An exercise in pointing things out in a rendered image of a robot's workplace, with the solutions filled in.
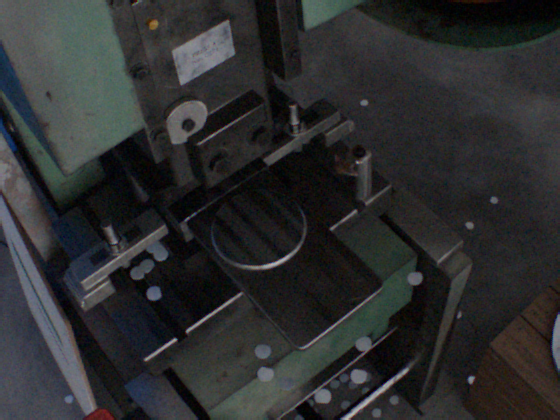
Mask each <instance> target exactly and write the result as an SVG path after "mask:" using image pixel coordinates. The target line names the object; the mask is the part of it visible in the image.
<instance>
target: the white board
mask: <svg viewBox="0 0 560 420"><path fill-rule="evenodd" d="M0 221H1V224H2V227H3V229H4V231H5V237H6V240H7V242H8V245H9V248H10V250H11V256H12V258H13V261H14V264H15V267H16V269H17V271H18V276H19V280H20V283H21V286H22V288H23V290H24V293H25V296H26V299H27V301H28V304H29V307H30V309H31V311H32V314H33V317H34V319H35V321H36V323H37V325H38V327H39V329H40V330H41V332H42V334H43V336H44V338H45V340H46V342H47V344H48V346H49V348H50V350H51V352H52V354H53V357H54V359H55V361H56V363H57V364H58V366H59V367H60V369H61V371H62V373H63V375H64V377H65V379H66V381H67V382H68V384H69V386H70V388H71V390H72V392H73V394H74V395H75V397H76V399H77V401H78V403H79V405H80V406H81V408H82V410H83V412H84V414H85V416H87V415H88V414H90V412H93V411H94V410H96V409H97V405H96V402H95V399H94V395H93V392H92V390H91V388H90V385H89V382H88V378H87V376H86V372H85V368H84V365H83V362H82V358H81V356H80V354H79V351H78V347H77V345H76V341H75V337H74V334H73V330H72V327H71V324H70V322H69V320H68V318H67V316H66V314H65V312H64V310H63V309H62V307H61V305H60V303H59V301H58V298H57V296H56V295H55V293H54V291H53V289H52V288H51V286H50V284H49V282H48V280H47V278H46V275H45V273H44V271H43V269H42V268H41V266H40V264H39V262H38V261H37V258H36V256H35V254H34V252H33V250H32V248H31V247H30V243H29V241H28V239H27V238H26V236H25V234H24V231H23V229H22V228H21V226H20V224H19V220H18V218H17V217H16V215H15V213H14V211H13V210H12V208H11V207H10V206H9V203H8V201H7V200H6V199H5V196H4V195H3V194H2V192H1V190H0Z"/></svg>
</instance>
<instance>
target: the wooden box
mask: <svg viewBox="0 0 560 420"><path fill-rule="evenodd" d="M559 313H560V275H559V276H558V277H557V278H556V279H555V280H554V281H553V282H552V283H551V284H550V286H549V287H547V288H546V289H545V291H543V292H542V293H541V294H540V295H539V296H537V297H536V298H535V299H534V301H533V302H532V303H530V304H529V305H528V306H527V308H526V309H524V310H523V311H522V312H521V313H520V315H518V316H517V317H516V318H515V319H514V320H513V321H512V322H511V323H510V324H509V325H508V326H507V327H505V329H504V330H503V331H502V332H501V333H499V334H498V335H497V336H496V338H495V339H493V340H492V341H491V342H490V343H489V344H488V346H487V347H488V348H487V350H486V352H485V355H484V357H483V360H482V362H481V364H480V366H479V369H478V371H477V374H476V376H475V378H474V380H473V383H472V385H471V388H470V389H469V392H468V394H467V397H466V399H465V401H464V402H463V404H462V406H463V407H464V408H466V410H467V411H468V412H470V413H471V415H472V416H474V417H475V419H476V420H560V377H559V375H558V373H557V371H556V370H555V369H556V368H555V365H554V361H553V358H552V350H551V346H552V331H553V327H554V324H555V321H556V318H557V317H558V315H559Z"/></svg>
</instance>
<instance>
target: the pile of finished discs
mask: <svg viewBox="0 0 560 420"><path fill-rule="evenodd" d="M551 350H552V358H553V361H554V365H555V368H556V369H555V370H556V371H557V373H558V375H559V377H560V313H559V315H558V317H557V318H556V321H555V324H554V327H553V331H552V346H551Z"/></svg>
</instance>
